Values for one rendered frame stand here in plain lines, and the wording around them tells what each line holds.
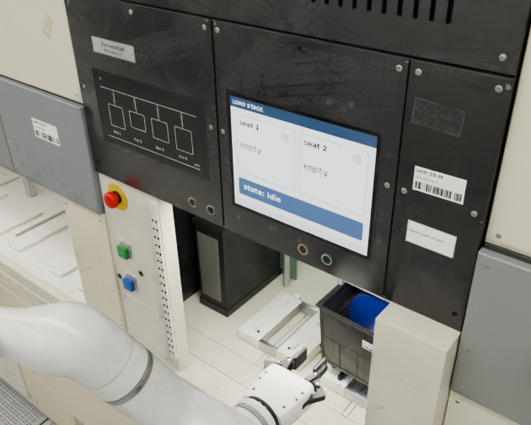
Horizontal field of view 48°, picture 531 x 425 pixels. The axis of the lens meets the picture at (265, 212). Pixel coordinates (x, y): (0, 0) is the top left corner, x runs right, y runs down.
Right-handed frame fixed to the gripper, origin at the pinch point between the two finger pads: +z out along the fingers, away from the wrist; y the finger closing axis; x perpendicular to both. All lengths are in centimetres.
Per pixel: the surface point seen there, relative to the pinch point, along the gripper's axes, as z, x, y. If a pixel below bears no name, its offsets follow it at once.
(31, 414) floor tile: 2, -119, -140
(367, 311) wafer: 31.9, -11.7, -4.6
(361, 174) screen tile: 1.8, 42.5, 6.9
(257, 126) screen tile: 1.9, 45.1, -13.1
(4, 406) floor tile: -2, -119, -153
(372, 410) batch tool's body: -3.1, 0.7, 15.4
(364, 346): 21.5, -12.2, 0.6
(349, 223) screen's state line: 1.8, 33.0, 5.5
